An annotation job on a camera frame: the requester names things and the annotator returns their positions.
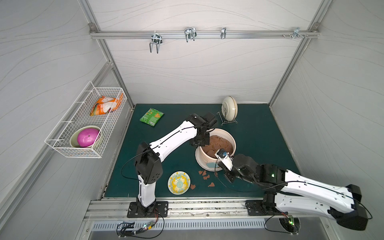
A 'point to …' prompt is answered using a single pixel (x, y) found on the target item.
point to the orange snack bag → (105, 105)
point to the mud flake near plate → (192, 186)
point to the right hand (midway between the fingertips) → (220, 161)
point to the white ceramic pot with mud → (219, 138)
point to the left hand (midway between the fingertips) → (204, 145)
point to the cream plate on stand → (229, 108)
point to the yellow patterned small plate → (178, 182)
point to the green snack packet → (152, 117)
